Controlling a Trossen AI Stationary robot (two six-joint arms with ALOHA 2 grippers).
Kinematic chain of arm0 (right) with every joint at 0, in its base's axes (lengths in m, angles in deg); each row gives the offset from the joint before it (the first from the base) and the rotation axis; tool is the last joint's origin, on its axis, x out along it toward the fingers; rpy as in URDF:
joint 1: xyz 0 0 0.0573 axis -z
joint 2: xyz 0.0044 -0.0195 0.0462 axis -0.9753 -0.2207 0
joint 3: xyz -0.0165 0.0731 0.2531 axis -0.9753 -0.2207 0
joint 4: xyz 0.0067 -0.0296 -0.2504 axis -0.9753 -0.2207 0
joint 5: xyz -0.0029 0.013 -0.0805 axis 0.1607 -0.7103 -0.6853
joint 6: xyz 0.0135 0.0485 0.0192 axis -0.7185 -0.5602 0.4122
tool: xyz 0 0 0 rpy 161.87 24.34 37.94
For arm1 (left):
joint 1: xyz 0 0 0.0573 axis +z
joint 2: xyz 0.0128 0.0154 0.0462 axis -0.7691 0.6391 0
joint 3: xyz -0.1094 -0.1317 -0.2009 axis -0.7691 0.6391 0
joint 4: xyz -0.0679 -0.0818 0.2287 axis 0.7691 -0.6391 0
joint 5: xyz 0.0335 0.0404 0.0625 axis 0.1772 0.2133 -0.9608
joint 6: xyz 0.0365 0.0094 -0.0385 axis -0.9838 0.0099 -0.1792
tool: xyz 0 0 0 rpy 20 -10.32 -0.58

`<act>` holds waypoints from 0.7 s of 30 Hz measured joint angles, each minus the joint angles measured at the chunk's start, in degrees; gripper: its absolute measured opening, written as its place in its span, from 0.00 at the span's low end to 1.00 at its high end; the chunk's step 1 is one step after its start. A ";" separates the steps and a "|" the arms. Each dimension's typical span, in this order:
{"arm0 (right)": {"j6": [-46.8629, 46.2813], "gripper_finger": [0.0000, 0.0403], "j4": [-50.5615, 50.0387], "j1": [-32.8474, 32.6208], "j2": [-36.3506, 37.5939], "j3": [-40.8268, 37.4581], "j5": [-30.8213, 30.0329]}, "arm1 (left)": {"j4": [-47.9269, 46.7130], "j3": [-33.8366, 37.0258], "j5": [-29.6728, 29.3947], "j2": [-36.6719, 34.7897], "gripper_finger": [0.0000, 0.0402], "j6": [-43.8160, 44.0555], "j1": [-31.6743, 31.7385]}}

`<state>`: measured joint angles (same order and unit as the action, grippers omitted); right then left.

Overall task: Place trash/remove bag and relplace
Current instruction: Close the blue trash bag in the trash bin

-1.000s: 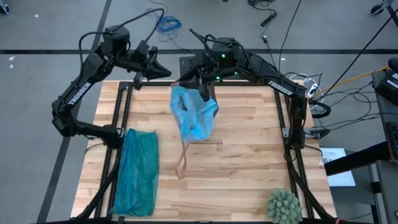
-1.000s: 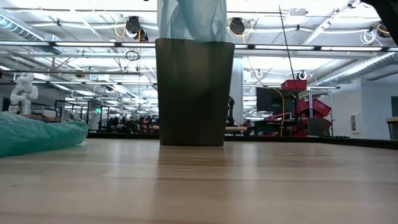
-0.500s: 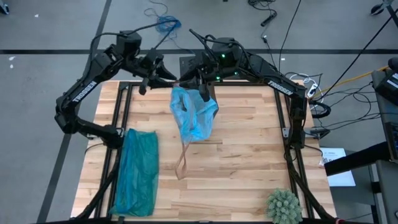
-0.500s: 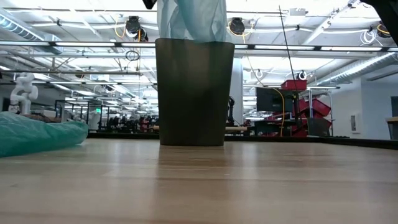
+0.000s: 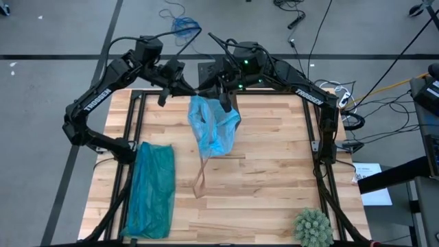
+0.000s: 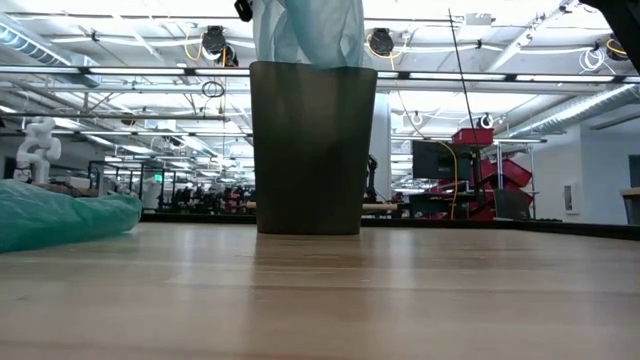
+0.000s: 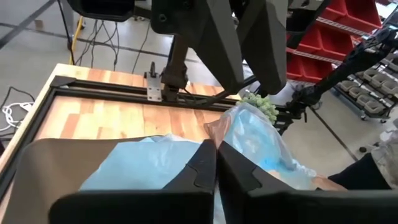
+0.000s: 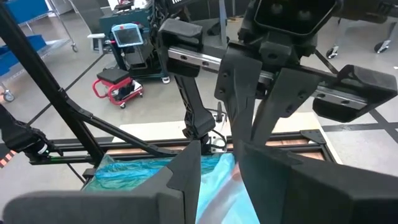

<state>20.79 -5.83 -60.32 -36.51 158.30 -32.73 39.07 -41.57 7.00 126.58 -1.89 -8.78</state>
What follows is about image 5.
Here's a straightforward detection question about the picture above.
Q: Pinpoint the black tripod foot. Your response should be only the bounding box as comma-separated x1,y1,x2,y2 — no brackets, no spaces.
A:
407,0,439,18

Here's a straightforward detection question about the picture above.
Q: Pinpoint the white paper sheet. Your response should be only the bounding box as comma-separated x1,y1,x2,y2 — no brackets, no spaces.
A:
352,162,394,207

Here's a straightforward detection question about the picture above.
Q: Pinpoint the yellow extension cable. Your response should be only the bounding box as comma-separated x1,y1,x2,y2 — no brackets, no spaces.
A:
346,71,430,108

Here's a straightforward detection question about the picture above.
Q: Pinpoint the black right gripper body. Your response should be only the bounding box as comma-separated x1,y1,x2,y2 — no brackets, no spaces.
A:
205,56,237,91

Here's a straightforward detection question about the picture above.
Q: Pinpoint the green spiky artificial plant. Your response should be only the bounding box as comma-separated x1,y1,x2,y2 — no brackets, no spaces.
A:
294,207,335,247

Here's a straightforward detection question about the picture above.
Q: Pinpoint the black padded bar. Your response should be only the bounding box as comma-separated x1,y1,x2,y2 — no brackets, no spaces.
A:
357,156,432,196

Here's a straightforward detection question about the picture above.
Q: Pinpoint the teal green trash bag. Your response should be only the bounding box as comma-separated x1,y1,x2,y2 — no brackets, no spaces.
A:
119,141,177,240

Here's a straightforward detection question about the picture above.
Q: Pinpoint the black desk device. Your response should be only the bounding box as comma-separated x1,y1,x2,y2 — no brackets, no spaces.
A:
413,78,439,117

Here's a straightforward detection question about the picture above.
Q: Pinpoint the light blue trash bag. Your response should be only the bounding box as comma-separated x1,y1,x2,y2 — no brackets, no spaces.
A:
187,95,242,161

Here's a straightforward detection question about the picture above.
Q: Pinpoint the black power strip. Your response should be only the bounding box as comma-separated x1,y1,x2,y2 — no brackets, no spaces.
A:
287,12,307,30

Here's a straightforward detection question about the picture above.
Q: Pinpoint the grey side desk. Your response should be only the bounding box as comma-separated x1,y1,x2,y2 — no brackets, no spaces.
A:
410,63,439,247

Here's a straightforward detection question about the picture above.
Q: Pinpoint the white power strip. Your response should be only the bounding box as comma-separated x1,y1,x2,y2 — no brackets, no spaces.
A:
337,91,353,110

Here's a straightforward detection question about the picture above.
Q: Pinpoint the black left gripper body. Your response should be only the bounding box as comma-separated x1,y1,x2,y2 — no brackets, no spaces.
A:
150,58,188,95

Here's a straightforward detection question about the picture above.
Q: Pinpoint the blue coiled cable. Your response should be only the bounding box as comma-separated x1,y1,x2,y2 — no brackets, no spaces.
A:
158,0,203,47

